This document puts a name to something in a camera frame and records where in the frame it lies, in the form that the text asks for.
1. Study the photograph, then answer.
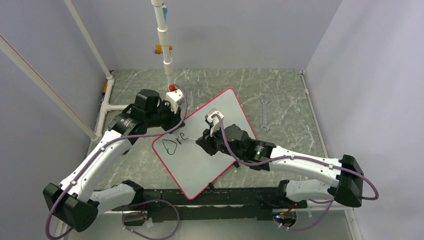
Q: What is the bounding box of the white vertical pvc pipe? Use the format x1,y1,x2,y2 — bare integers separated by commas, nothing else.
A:
151,0,174,85

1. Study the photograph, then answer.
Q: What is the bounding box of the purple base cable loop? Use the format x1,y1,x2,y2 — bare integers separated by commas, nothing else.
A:
121,198,181,240

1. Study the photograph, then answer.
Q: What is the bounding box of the white slanted corner pipe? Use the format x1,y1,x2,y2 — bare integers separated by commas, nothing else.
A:
64,0,126,143

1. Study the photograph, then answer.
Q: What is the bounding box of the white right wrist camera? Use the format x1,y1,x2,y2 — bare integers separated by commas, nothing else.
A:
205,108,224,137

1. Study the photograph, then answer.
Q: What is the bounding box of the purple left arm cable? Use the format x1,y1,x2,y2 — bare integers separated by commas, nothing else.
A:
44,83,189,240

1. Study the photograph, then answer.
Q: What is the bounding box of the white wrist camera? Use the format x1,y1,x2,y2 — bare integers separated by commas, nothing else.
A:
165,85,184,114
205,108,224,137

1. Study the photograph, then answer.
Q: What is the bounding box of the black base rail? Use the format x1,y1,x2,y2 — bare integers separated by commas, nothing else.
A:
129,187,295,223

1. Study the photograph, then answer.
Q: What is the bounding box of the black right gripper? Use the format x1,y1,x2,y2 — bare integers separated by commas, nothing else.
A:
196,123,245,161

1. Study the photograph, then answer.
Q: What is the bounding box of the orange pipe clamp knob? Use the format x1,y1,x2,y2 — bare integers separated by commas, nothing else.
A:
152,44,163,55

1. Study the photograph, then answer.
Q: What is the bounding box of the silver combination wrench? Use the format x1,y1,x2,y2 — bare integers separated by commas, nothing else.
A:
260,95,270,132

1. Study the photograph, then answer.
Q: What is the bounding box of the white red wall trim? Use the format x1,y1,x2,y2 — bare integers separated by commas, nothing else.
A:
0,35,100,142

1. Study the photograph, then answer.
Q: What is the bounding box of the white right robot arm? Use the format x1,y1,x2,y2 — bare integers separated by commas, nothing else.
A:
195,124,364,208

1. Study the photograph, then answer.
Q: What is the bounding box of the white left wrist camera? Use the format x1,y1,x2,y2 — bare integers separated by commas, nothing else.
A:
165,85,184,114

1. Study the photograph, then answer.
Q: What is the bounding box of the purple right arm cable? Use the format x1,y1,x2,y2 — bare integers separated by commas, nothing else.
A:
214,114,380,202

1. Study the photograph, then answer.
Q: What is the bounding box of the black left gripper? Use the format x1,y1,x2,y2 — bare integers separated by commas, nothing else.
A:
146,99,185,134

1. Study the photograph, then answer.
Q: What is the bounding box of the red framed whiteboard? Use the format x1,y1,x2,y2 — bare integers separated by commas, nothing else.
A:
152,88,256,200

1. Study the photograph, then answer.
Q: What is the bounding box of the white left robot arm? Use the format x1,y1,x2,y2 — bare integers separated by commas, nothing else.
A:
43,84,187,240

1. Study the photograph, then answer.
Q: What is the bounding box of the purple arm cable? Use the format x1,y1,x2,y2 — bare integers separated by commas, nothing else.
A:
214,114,380,202
44,83,189,240

